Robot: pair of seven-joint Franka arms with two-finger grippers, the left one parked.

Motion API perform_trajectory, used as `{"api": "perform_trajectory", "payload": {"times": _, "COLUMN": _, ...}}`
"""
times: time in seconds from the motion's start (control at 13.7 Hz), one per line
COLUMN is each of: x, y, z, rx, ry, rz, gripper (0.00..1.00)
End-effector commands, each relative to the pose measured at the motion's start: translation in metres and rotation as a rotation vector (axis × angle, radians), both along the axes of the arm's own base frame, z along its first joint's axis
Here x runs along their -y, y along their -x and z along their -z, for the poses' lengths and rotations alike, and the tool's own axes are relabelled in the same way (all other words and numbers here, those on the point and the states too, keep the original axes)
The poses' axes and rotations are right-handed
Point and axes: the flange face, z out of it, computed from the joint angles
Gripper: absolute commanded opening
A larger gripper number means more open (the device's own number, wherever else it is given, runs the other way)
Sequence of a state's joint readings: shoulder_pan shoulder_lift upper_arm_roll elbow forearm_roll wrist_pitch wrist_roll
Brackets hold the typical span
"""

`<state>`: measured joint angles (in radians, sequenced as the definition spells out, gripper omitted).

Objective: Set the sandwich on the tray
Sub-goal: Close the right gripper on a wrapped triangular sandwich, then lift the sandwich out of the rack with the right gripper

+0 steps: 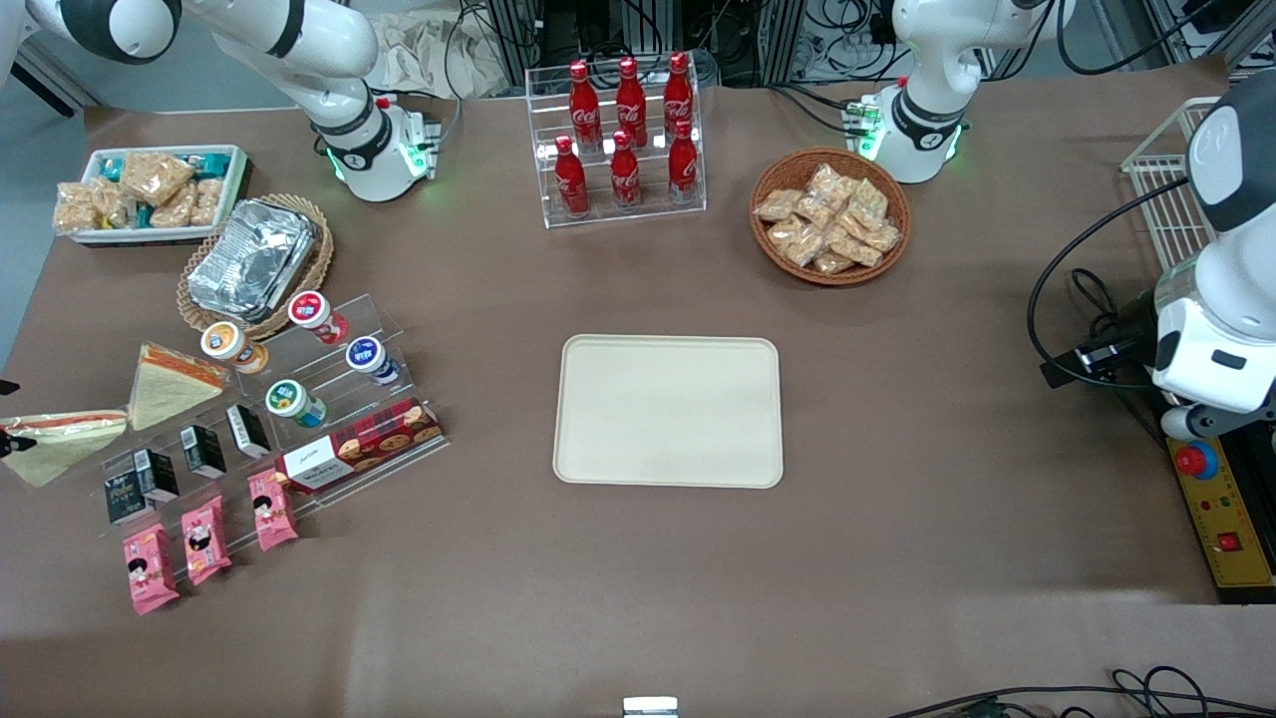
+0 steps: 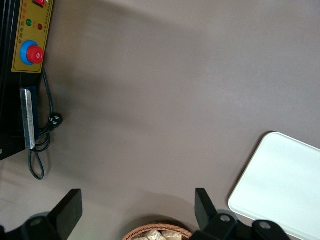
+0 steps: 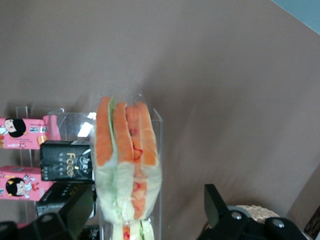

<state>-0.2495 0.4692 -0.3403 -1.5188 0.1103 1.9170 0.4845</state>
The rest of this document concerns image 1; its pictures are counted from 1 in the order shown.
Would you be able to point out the red plaid cookie box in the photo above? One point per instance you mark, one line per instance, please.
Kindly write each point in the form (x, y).
(359, 447)

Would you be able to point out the white rectangular bin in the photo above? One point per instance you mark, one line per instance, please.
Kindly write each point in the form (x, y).
(234, 184)

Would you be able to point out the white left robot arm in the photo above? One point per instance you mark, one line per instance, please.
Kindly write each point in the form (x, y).
(932, 60)

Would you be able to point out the black metal bar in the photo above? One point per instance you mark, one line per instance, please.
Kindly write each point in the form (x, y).
(45, 85)

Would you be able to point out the light woven wicker basket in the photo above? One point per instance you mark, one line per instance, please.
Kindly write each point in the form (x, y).
(319, 249)

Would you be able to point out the clear acrylic cup riser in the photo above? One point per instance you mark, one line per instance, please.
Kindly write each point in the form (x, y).
(329, 374)

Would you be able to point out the brown table cover sheet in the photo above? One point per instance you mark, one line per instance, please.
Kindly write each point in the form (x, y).
(947, 449)

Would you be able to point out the clear acrylic display stand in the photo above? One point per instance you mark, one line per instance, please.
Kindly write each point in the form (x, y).
(399, 454)

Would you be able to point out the triangle sandwich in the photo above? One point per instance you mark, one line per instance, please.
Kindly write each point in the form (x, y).
(164, 394)
(70, 451)

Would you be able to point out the small black carton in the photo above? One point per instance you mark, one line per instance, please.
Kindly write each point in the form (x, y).
(203, 451)
(159, 472)
(125, 501)
(249, 431)

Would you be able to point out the yellow emergency stop control box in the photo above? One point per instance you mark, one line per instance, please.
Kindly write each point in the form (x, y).
(1206, 519)

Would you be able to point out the round brown wicker basket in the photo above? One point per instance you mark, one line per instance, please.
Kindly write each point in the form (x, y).
(768, 259)

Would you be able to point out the clear acrylic bottle rack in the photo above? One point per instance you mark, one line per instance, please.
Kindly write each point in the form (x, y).
(618, 214)

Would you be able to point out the grey metal frame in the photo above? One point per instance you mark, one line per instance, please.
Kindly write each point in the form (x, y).
(1226, 25)

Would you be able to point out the stacked foil containers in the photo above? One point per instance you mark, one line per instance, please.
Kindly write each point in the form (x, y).
(249, 259)

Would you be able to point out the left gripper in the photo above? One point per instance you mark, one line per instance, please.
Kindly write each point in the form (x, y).
(1133, 321)

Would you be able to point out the rice cracker pack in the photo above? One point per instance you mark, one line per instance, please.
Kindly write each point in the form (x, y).
(72, 209)
(207, 201)
(112, 204)
(174, 209)
(155, 177)

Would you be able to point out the clear wrapped snack pack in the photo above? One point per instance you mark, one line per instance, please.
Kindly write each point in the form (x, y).
(827, 182)
(855, 247)
(778, 204)
(815, 212)
(884, 237)
(867, 199)
(832, 263)
(795, 242)

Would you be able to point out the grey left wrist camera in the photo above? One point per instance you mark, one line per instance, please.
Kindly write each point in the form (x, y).
(1176, 424)

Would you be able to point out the red cola bottle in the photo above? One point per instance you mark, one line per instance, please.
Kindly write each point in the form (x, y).
(683, 165)
(630, 100)
(625, 172)
(583, 110)
(678, 95)
(570, 179)

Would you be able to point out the red lid yogurt cup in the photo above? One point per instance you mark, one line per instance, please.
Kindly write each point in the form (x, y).
(314, 312)

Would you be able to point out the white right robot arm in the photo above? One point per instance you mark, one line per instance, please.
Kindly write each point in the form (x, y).
(329, 60)

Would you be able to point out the beige plastic tray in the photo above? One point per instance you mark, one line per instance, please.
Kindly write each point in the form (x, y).
(668, 411)

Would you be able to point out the pink snack packet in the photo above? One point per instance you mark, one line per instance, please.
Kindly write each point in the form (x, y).
(271, 511)
(150, 568)
(206, 540)

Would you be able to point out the crumpled beige paper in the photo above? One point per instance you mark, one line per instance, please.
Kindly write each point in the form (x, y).
(419, 55)

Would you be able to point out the orange lid yogurt cup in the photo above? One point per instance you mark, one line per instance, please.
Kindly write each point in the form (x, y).
(224, 342)

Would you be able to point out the teal snack packet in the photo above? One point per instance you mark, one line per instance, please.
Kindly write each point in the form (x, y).
(112, 167)
(211, 163)

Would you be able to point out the blue lid yogurt cup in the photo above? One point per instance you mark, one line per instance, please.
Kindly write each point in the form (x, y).
(367, 354)

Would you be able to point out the green lid yogurt cup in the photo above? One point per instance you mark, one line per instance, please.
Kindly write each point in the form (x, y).
(287, 399)

